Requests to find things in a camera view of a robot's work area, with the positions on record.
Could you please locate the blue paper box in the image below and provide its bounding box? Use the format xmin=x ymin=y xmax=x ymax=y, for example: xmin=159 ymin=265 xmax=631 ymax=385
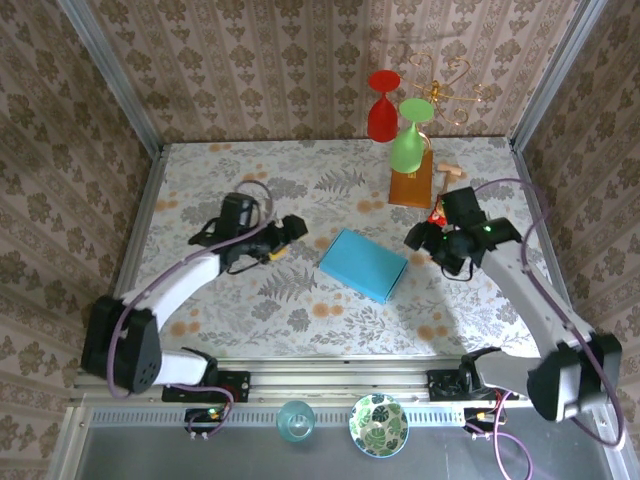
xmin=318 ymin=227 xmax=410 ymax=305

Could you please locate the black connector box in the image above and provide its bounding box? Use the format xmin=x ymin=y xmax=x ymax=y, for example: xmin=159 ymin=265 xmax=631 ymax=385
xmin=463 ymin=407 xmax=501 ymax=434
xmin=184 ymin=407 xmax=226 ymax=434

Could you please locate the red snack packet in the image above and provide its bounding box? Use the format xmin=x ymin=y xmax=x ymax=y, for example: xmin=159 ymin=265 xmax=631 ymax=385
xmin=427 ymin=197 xmax=449 ymax=226

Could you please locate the green plastic goblet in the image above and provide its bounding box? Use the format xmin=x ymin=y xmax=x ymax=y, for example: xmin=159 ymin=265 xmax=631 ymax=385
xmin=389 ymin=98 xmax=434 ymax=175

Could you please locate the red plastic goblet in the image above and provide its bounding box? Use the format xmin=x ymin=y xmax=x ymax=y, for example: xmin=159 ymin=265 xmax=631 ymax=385
xmin=367 ymin=68 xmax=404 ymax=144

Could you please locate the teal glass cup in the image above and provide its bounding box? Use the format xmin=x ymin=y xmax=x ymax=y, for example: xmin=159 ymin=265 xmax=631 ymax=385
xmin=276 ymin=399 xmax=316 ymax=444

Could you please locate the leaf pattern bowl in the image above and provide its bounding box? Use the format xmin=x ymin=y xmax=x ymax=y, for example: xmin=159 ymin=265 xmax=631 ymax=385
xmin=348 ymin=393 xmax=410 ymax=457

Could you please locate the grey metal panel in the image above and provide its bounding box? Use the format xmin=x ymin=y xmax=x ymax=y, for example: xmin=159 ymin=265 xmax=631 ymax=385
xmin=47 ymin=404 xmax=640 ymax=480

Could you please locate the aluminium table side rail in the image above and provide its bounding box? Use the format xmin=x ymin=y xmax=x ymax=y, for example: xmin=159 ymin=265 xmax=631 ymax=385
xmin=509 ymin=139 xmax=591 ymax=364
xmin=94 ymin=144 xmax=166 ymax=366

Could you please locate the aluminium mounting rail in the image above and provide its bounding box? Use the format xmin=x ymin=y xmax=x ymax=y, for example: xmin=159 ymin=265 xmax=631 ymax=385
xmin=69 ymin=362 xmax=619 ymax=406

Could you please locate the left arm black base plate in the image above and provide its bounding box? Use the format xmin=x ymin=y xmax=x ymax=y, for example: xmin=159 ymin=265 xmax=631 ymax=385
xmin=162 ymin=370 xmax=251 ymax=404

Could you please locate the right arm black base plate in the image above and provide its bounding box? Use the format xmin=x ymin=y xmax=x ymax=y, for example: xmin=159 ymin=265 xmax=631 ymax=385
xmin=427 ymin=369 xmax=521 ymax=404

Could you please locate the slotted grey cable duct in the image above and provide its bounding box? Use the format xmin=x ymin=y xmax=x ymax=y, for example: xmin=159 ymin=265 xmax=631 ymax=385
xmin=87 ymin=405 xmax=501 ymax=427

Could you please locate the aluminium frame post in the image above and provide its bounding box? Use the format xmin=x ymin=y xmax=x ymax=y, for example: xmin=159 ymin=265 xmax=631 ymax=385
xmin=54 ymin=0 xmax=166 ymax=151
xmin=509 ymin=0 xmax=609 ymax=149

